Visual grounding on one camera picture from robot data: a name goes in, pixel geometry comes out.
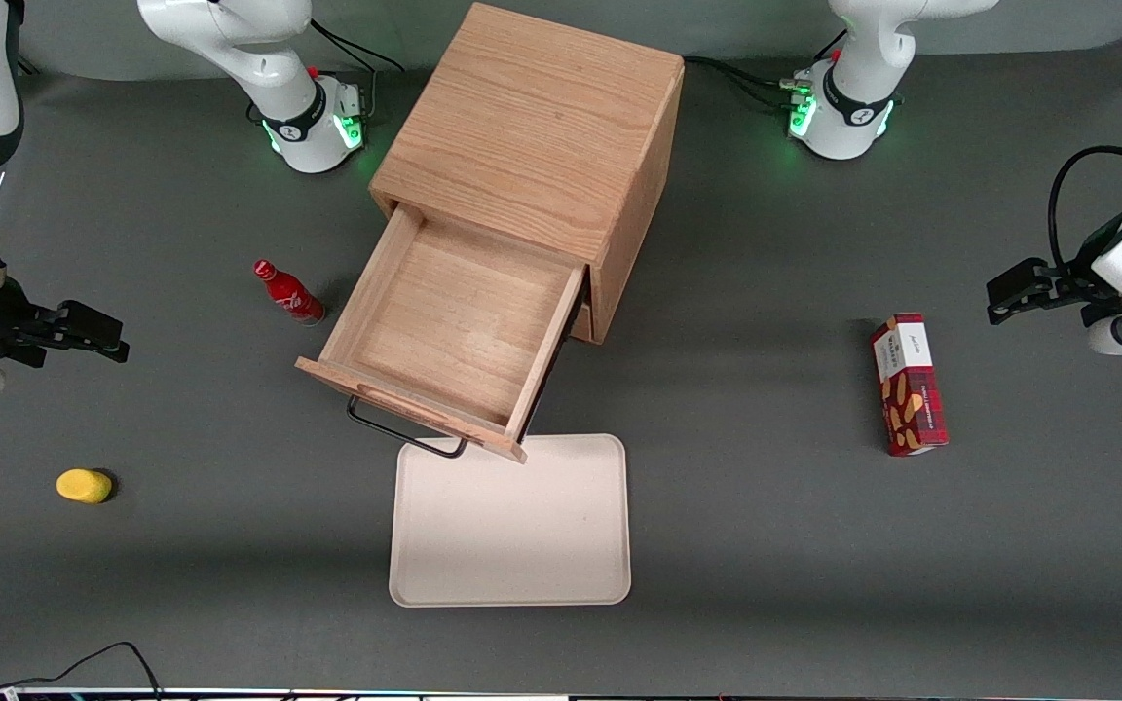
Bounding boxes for wooden drawer cabinet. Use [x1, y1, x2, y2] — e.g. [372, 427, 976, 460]
[369, 2, 687, 345]

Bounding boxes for black left base cable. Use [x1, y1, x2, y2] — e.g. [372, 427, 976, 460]
[683, 54, 815, 110]

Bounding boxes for beige plastic tray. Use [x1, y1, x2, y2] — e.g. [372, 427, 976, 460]
[389, 433, 632, 608]

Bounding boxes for yellow lemon toy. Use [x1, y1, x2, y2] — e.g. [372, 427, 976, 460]
[56, 469, 115, 504]

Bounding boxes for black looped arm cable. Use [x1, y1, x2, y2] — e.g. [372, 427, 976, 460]
[1048, 145, 1122, 283]

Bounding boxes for thin black table cable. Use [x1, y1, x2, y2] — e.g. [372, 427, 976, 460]
[0, 641, 165, 701]

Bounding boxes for wooden drawer with lipped front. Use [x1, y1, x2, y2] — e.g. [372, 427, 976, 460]
[295, 206, 589, 464]

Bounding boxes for red plaid cookie box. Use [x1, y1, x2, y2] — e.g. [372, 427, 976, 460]
[869, 313, 950, 458]

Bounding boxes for black base cable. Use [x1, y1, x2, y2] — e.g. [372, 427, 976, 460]
[308, 18, 406, 75]
[683, 54, 815, 110]

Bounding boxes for red cola bottle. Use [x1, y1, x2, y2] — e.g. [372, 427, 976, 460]
[252, 259, 326, 326]

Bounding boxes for black right base cable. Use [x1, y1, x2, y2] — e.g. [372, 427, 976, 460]
[308, 18, 406, 75]

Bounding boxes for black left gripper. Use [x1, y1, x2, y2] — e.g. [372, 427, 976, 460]
[986, 253, 1122, 329]

